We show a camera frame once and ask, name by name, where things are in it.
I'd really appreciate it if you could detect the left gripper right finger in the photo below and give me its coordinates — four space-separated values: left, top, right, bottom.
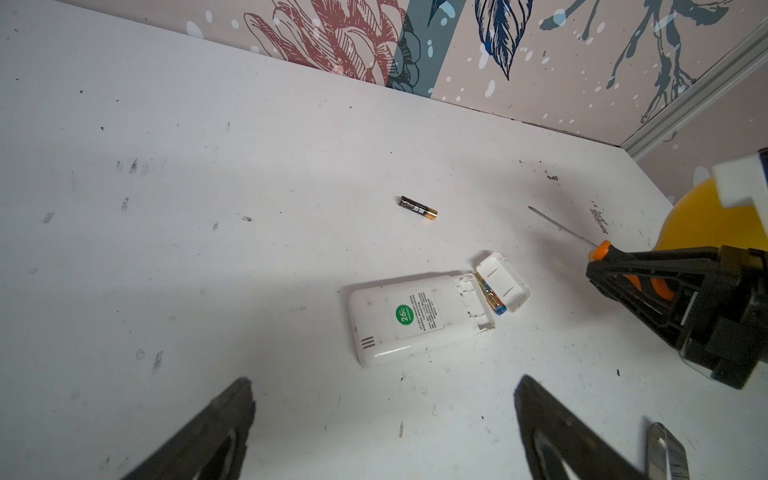
514 375 644 479

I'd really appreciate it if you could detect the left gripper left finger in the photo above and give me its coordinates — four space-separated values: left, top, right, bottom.
125 377 256 479

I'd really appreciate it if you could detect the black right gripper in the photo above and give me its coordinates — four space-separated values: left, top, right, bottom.
587 245 767 390

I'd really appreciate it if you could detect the orange black screwdriver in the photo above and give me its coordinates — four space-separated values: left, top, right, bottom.
528 206 675 301

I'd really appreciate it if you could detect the gold blue AAA battery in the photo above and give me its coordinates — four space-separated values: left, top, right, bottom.
475 273 507 315

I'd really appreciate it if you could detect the white battery cover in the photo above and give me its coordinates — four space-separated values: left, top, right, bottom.
476 252 531 313

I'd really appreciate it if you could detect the white remote control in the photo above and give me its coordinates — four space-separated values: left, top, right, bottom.
348 273 497 368

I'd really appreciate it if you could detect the black gold AAA battery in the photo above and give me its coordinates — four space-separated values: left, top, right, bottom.
399 196 438 220

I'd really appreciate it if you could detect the yellow plastic goblet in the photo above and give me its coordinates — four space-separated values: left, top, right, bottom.
654 178 767 251

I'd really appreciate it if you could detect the pink handled scraper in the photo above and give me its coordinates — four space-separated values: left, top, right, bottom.
646 422 691 480

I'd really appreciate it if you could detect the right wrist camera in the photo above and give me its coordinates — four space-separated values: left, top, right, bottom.
712 147 768 231

